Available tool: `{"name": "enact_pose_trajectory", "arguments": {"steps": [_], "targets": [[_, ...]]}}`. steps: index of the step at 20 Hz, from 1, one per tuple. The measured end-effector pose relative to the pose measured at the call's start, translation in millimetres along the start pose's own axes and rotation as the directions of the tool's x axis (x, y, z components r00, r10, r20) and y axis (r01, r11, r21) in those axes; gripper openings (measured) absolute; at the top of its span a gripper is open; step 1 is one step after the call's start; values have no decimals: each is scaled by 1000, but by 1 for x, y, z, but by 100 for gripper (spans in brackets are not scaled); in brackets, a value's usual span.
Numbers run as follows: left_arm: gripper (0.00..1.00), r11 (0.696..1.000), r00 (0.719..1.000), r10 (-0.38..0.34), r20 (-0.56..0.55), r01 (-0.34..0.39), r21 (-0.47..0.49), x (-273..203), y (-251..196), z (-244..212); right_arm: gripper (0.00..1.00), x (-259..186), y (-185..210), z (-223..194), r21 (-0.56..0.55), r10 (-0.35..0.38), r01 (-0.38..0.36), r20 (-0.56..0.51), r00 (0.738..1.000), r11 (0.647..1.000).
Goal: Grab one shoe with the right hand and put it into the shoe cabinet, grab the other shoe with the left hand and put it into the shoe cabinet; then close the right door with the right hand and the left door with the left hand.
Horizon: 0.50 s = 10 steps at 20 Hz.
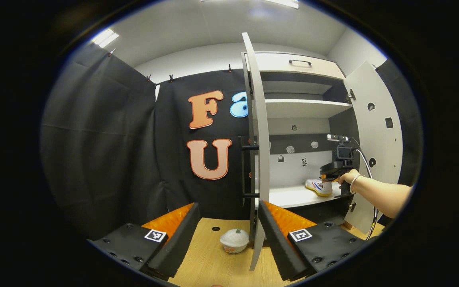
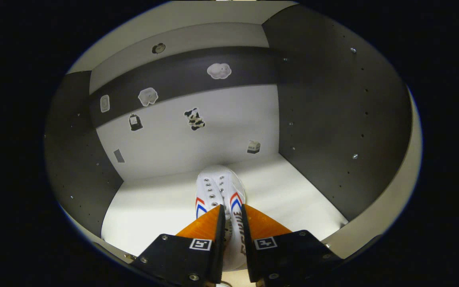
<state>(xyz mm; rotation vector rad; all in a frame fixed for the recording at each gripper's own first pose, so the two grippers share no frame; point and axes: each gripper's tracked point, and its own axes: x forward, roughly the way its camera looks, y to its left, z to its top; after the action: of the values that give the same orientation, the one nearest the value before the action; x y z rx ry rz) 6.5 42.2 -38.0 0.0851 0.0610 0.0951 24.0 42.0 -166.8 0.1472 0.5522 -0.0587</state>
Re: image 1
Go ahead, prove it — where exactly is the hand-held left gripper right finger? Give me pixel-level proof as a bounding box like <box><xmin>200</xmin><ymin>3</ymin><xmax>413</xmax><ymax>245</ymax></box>
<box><xmin>257</xmin><ymin>201</ymin><xmax>367</xmax><ymax>282</ymax></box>

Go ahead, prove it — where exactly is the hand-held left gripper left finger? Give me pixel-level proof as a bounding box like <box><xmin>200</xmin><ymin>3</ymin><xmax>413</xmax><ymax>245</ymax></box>
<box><xmin>88</xmin><ymin>202</ymin><xmax>201</xmax><ymax>279</ymax></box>

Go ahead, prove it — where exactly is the white canvas shoe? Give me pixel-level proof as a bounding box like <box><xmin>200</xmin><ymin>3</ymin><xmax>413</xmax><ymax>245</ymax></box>
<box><xmin>304</xmin><ymin>178</ymin><xmax>333</xmax><ymax>197</ymax></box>

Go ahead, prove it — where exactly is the white shoe cabinet door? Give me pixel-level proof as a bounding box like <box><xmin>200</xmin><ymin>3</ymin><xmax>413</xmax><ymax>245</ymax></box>
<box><xmin>343</xmin><ymin>61</ymin><xmax>403</xmax><ymax>235</ymax></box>
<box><xmin>237</xmin><ymin>32</ymin><xmax>271</xmax><ymax>272</ymax></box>

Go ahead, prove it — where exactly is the white shoe cabinet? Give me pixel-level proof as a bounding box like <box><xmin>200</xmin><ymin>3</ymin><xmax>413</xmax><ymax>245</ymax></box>
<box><xmin>241</xmin><ymin>51</ymin><xmax>359</xmax><ymax>224</ymax></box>

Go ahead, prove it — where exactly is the white lidded food cup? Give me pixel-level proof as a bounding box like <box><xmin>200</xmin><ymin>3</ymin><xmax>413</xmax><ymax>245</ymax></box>
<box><xmin>220</xmin><ymin>228</ymin><xmax>250</xmax><ymax>254</ymax></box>

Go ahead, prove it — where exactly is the ceiling light panel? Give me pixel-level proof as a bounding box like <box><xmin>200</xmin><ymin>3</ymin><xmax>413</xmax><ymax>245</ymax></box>
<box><xmin>92</xmin><ymin>28</ymin><xmax>120</xmax><ymax>48</ymax></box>
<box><xmin>261</xmin><ymin>0</ymin><xmax>300</xmax><ymax>9</ymax></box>

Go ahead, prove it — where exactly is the white bracelet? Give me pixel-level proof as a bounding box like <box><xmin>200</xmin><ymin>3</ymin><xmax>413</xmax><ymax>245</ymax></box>
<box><xmin>349</xmin><ymin>174</ymin><xmax>362</xmax><ymax>195</ymax></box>

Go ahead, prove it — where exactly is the right hand-held gripper cable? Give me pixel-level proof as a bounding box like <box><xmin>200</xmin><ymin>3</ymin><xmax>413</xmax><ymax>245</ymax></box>
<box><xmin>351</xmin><ymin>138</ymin><xmax>379</xmax><ymax>241</ymax></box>

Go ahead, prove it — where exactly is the cabinet drawer with black handle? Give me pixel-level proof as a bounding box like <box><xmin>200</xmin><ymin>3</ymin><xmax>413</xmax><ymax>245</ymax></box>
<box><xmin>245</xmin><ymin>52</ymin><xmax>345</xmax><ymax>80</ymax></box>

